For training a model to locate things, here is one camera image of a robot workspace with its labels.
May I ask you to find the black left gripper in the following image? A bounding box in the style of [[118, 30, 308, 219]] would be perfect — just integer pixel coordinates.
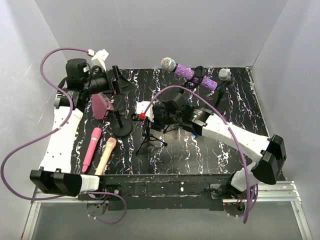
[[83, 65, 137, 97]]

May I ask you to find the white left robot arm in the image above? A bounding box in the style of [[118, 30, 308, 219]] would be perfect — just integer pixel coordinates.
[[29, 57, 135, 200]]

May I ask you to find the purple glitter microphone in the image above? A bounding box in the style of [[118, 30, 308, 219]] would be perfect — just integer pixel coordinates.
[[160, 57, 218, 91]]

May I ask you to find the small silver-head microphone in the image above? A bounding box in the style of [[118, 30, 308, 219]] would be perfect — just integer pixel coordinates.
[[218, 68, 234, 83]]

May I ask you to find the pink box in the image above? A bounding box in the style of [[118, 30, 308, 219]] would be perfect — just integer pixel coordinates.
[[91, 92, 114, 120]]

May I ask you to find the black round-base mic stand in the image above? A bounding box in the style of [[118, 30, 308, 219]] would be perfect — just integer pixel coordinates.
[[110, 110, 133, 138]]

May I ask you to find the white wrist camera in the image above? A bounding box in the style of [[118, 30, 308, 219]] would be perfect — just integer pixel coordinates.
[[135, 101, 154, 123], [91, 49, 109, 72]]

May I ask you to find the pink toy microphone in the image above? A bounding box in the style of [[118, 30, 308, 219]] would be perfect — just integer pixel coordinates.
[[81, 127, 102, 173]]

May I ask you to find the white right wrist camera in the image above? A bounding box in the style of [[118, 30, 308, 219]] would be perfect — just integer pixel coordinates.
[[135, 101, 154, 123]]

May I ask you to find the aluminium rail frame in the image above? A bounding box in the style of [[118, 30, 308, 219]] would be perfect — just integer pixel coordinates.
[[20, 67, 313, 240]]

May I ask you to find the small black round-base stand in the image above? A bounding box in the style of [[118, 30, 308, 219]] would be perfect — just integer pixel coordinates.
[[214, 80, 233, 108]]

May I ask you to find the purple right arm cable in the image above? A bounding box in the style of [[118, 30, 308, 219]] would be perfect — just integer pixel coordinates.
[[139, 84, 259, 224]]

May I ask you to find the blue and white connector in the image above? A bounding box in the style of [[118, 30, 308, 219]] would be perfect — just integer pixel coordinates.
[[192, 132, 199, 138]]

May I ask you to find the peach toy microphone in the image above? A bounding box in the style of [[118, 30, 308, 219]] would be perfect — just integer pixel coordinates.
[[94, 137, 117, 176]]

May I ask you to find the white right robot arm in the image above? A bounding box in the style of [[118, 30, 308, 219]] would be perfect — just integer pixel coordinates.
[[140, 89, 287, 199]]

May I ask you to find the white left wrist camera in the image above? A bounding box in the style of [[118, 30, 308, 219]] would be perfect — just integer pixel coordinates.
[[91, 49, 109, 72]]

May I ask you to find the black tripod mic stand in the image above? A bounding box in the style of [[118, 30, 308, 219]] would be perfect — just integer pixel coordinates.
[[131, 113, 168, 155]]

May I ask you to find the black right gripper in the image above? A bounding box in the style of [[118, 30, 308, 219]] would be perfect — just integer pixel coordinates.
[[144, 106, 181, 133]]

